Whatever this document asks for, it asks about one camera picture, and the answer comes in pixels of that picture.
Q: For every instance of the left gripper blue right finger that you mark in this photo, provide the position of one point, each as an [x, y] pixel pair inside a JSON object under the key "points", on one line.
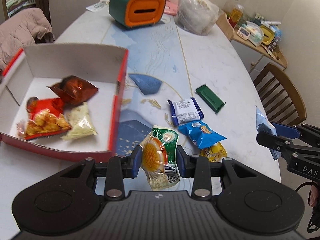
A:
{"points": [[181, 157]]}

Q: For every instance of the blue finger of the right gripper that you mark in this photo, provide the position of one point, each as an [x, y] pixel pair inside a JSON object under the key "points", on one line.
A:
{"points": [[286, 131]]}

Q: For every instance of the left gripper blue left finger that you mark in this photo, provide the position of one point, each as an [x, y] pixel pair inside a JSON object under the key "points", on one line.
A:
{"points": [[135, 161]]}

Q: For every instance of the green orange pastry packet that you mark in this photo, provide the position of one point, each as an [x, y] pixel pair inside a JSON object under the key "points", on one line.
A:
{"points": [[159, 158]]}

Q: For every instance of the light blue snack packet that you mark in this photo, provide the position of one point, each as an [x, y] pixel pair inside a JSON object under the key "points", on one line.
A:
{"points": [[263, 125]]}

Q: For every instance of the blue cookie snack bag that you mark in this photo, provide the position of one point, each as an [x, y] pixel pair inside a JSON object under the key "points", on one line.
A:
{"points": [[200, 134]]}

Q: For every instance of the yellow candy packet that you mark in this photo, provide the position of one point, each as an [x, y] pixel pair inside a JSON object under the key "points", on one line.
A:
{"points": [[214, 153]]}

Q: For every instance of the green snack bar wrapper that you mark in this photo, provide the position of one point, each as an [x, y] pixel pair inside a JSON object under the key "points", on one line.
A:
{"points": [[210, 98]]}

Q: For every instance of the pale yellow snack bag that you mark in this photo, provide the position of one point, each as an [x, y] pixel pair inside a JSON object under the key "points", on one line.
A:
{"points": [[81, 123]]}

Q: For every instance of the brown foil snack bag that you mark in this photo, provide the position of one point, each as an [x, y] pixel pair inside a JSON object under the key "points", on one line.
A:
{"points": [[73, 90]]}

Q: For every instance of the red fried snack bag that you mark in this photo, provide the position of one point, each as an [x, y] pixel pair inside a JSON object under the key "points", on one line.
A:
{"points": [[45, 118]]}

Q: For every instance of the person's right hand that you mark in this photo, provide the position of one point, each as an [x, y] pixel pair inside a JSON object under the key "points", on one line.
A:
{"points": [[314, 195]]}

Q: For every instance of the wooden chair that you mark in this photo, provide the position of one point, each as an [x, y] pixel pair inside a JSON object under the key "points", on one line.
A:
{"points": [[281, 99]]}

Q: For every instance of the white blue biscuit packet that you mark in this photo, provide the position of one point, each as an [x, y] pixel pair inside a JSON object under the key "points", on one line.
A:
{"points": [[184, 111]]}

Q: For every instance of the wooden side shelf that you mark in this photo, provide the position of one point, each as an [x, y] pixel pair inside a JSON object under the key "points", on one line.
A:
{"points": [[248, 43]]}

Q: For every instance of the red and white cardboard box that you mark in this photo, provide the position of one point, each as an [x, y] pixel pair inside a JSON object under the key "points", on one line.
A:
{"points": [[36, 67]]}

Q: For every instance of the yellow rimmed container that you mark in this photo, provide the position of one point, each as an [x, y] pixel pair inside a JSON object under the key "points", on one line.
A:
{"points": [[268, 35]]}

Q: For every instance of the white tissue pack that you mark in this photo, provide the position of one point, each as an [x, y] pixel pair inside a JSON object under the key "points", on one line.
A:
{"points": [[256, 35]]}

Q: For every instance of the white digital timer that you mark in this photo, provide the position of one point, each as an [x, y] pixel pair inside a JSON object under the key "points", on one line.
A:
{"points": [[243, 33]]}

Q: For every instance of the orange liquid bottle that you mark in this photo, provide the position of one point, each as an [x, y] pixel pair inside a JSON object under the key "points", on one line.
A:
{"points": [[235, 15]]}

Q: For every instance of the clear plastic bag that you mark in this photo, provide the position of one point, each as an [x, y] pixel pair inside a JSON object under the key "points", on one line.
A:
{"points": [[197, 16]]}

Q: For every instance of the green orange tissue box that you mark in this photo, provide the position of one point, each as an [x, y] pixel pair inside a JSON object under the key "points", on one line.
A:
{"points": [[136, 13]]}

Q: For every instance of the white paper leaflet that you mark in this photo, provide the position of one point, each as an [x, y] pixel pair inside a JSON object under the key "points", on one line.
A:
{"points": [[98, 6]]}

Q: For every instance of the pink puffer jacket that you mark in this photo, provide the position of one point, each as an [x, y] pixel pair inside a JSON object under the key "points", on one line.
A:
{"points": [[27, 27]]}

